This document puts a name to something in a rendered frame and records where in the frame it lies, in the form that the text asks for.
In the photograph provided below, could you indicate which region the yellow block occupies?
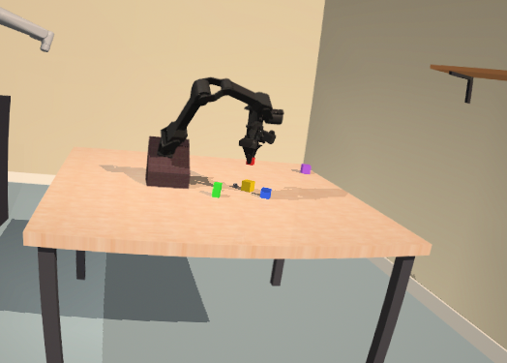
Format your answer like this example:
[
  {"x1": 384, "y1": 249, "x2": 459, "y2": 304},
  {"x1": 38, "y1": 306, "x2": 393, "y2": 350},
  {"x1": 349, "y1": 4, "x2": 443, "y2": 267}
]
[{"x1": 241, "y1": 179, "x2": 255, "y2": 192}]

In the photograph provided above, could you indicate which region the purple cube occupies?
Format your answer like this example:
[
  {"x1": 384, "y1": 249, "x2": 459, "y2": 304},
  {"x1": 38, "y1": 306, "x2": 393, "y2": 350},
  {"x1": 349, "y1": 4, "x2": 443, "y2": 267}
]
[{"x1": 301, "y1": 164, "x2": 311, "y2": 174}]

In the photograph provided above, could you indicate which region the blue block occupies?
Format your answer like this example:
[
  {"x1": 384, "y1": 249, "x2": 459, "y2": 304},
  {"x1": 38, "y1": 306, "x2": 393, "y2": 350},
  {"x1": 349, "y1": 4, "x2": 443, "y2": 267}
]
[{"x1": 260, "y1": 187, "x2": 272, "y2": 199}]

